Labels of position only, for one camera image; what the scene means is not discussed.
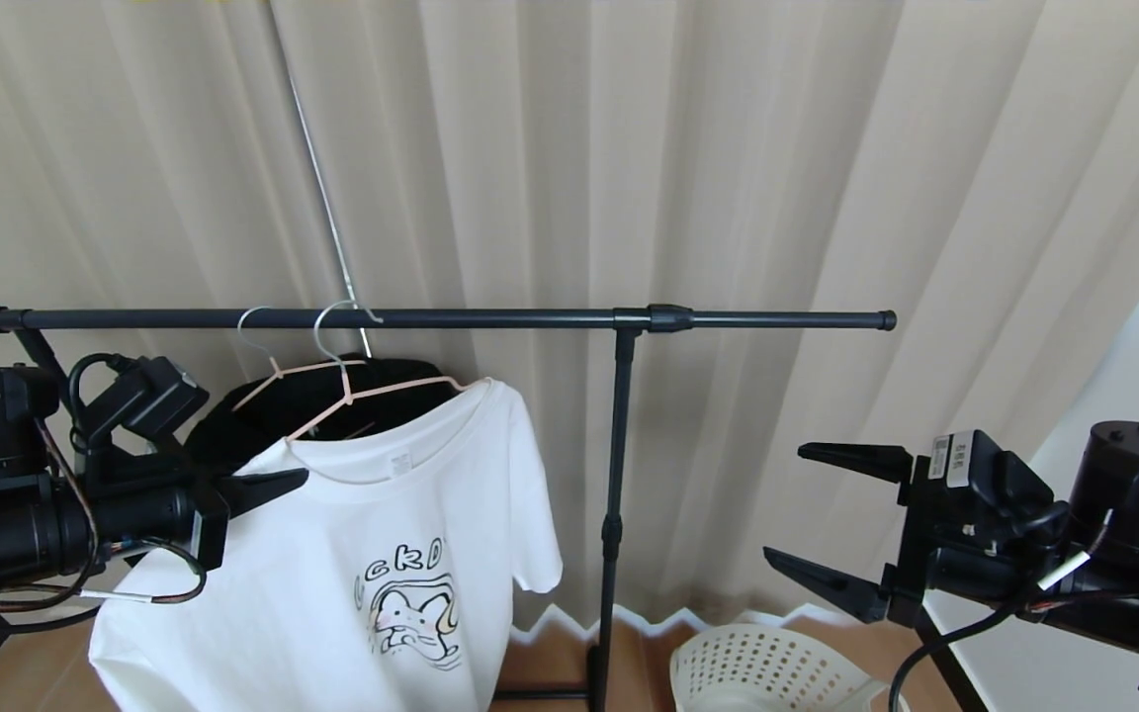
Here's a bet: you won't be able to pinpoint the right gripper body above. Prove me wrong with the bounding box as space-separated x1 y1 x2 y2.
881 453 1075 629

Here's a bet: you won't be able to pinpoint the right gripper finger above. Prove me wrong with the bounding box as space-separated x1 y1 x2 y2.
762 547 895 624
797 442 917 486

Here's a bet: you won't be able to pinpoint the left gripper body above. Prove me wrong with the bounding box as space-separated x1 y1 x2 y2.
36 475 232 573

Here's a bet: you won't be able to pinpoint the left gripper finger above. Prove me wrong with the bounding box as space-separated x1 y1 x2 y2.
217 468 310 520

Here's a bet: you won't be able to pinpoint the black shorts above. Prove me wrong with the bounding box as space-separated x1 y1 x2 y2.
182 354 462 476

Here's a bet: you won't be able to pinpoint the white garment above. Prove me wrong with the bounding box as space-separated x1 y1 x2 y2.
88 378 565 712

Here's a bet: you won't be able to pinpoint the pink clothes hanger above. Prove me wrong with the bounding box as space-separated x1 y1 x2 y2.
285 300 491 443
231 307 370 414

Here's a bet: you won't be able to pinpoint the white laundry basket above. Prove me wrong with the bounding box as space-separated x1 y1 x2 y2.
670 623 909 712

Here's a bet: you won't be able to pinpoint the black clothes rack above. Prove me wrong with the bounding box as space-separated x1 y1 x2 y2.
0 305 899 712

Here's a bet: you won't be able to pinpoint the beige curtain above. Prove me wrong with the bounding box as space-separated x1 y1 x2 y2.
0 0 1139 634

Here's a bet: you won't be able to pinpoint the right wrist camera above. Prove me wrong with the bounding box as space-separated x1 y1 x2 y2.
928 428 1073 555

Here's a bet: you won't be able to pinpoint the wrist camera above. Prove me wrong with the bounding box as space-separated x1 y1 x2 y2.
75 356 211 466
928 428 1073 555

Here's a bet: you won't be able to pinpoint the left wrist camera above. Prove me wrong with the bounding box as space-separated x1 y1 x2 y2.
75 356 211 466

